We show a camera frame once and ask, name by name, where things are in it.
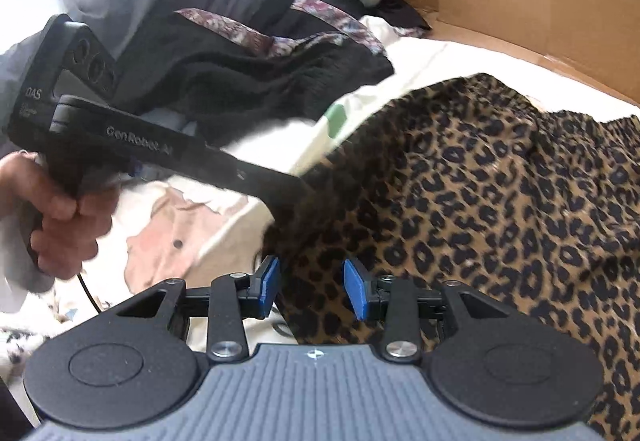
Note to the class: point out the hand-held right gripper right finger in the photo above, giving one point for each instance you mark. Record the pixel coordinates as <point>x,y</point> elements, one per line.
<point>355,291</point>

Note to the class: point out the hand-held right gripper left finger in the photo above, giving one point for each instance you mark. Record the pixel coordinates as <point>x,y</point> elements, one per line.
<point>270,286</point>

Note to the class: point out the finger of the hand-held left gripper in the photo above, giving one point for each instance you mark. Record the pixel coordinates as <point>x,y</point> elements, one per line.
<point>270,181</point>

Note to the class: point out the leopard print pants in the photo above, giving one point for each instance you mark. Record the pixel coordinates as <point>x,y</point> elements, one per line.
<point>475,201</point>

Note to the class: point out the person's left hand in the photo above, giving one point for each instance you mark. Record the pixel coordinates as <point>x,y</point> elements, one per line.
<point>65,226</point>

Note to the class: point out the floral print garment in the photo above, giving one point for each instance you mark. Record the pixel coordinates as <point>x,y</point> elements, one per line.
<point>345,23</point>

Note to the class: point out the bear print bed sheet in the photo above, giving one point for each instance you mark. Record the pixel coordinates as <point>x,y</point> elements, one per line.
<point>420,56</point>

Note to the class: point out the small black cloth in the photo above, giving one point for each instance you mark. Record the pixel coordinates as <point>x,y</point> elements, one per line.
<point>400,16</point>

